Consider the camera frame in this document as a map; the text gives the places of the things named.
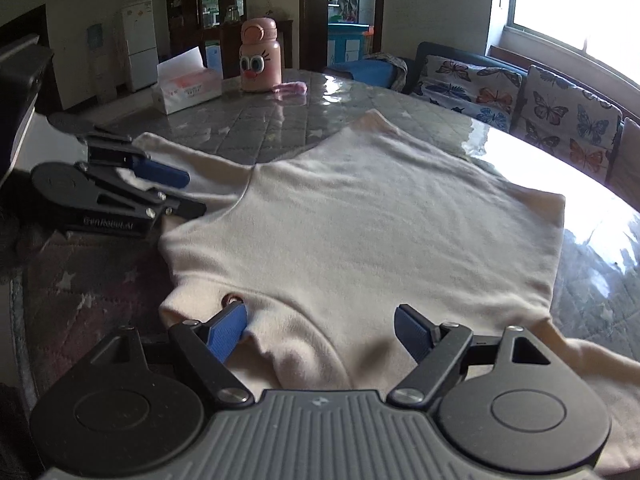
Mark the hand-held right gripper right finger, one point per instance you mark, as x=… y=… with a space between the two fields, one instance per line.
x=411 y=334

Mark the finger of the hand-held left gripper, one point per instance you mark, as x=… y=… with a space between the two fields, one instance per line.
x=162 y=172
x=187 y=209

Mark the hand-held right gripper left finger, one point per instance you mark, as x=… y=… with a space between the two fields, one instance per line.
x=229 y=332

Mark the cream long-sleeve shirt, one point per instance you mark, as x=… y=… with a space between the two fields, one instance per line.
x=350 y=225

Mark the white tissue box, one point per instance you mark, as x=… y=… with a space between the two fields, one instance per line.
x=187 y=87

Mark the white refrigerator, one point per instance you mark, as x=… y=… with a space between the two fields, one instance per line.
x=140 y=45

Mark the pink cartoon-face water bottle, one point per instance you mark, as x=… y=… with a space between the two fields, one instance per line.
x=259 y=55

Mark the dark wooden display cabinet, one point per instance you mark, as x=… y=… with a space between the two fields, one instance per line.
x=225 y=10

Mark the blue chair cushion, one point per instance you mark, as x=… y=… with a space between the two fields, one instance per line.
x=362 y=70

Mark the blue storage cabinet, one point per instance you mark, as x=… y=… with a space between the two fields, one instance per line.
x=347 y=42

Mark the butterfly print cushion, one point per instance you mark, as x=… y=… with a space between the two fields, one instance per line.
x=567 y=117
x=470 y=92

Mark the dark blue sofa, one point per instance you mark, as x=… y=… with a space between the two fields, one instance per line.
x=450 y=52

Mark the window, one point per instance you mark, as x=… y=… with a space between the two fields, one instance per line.
x=575 y=5

